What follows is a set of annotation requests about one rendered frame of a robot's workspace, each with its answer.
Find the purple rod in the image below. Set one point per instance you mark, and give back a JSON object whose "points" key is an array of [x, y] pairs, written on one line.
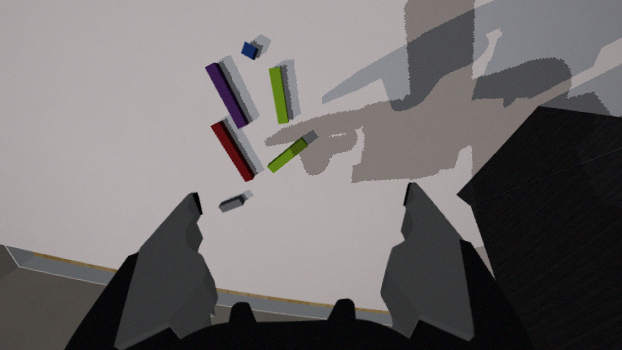
{"points": [[227, 95]]}

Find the dark red rod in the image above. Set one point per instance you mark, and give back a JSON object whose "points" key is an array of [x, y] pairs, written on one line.
{"points": [[233, 150]]}

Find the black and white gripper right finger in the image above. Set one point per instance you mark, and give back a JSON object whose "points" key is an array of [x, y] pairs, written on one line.
{"points": [[438, 290]]}

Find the small blue block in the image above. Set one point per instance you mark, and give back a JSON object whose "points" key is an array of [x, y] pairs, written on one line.
{"points": [[249, 51]]}

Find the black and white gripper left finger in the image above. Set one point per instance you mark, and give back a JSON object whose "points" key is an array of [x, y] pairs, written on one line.
{"points": [[159, 295]]}

